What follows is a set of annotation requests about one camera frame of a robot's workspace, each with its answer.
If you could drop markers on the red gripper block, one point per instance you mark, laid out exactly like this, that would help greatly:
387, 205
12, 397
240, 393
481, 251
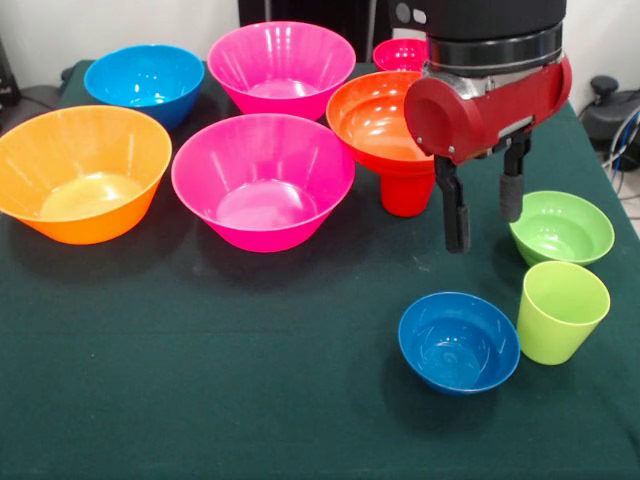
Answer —
440, 120

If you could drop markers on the red plastic cup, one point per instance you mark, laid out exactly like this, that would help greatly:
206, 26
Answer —
406, 197

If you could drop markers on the lime green plastic cup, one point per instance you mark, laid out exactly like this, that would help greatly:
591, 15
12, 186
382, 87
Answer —
562, 312

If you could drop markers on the small dark blue bowl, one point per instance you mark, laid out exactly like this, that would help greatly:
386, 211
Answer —
459, 344

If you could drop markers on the red-orange wide bowl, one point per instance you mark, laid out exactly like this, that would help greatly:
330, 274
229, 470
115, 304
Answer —
370, 120

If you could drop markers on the small magenta bowl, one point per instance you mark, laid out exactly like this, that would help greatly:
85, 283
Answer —
400, 55

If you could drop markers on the large pink bowl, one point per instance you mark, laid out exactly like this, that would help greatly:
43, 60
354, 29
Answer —
263, 185
281, 70

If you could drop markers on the small green bowl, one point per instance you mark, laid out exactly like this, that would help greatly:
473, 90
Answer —
565, 235

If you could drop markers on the dark green table cloth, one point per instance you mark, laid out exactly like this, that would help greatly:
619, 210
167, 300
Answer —
200, 350

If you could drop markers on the light blue bowl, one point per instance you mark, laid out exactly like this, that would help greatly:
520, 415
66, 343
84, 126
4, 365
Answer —
145, 82

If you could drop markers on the large orange bowl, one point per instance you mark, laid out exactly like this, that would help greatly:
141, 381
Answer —
82, 175

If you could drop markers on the black device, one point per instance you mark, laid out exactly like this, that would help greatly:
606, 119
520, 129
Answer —
7, 75

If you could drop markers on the black pedestal foot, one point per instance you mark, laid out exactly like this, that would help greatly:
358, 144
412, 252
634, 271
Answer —
37, 95
605, 115

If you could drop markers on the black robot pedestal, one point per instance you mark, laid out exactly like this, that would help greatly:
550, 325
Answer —
320, 12

